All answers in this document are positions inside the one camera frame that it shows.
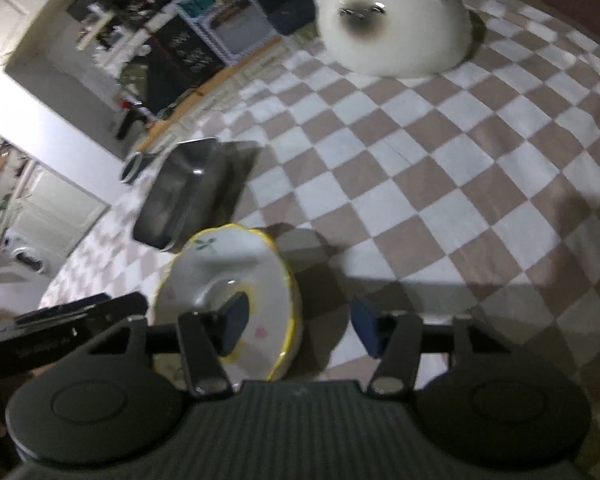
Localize floral bowl with yellow rim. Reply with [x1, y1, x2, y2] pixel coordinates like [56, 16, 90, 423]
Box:
[152, 224, 303, 394]

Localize white cat-shaped ceramic pot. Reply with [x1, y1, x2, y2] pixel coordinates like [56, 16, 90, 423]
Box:
[310, 0, 473, 79]

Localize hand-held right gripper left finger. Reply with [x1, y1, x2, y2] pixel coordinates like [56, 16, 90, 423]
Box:
[72, 291, 253, 400]

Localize black lettered cloth sign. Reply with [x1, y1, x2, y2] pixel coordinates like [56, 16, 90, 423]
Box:
[127, 15, 227, 117]

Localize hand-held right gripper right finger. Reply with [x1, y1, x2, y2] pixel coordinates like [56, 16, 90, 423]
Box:
[349, 298, 513, 397]

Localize square steel bowl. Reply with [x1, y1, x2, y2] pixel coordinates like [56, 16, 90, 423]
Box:
[132, 137, 261, 252]

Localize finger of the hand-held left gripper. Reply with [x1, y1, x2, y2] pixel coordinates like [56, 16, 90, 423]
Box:
[15, 292, 149, 333]

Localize brown white checkered tablecloth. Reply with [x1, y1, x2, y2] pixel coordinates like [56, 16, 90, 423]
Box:
[39, 0, 600, 480]

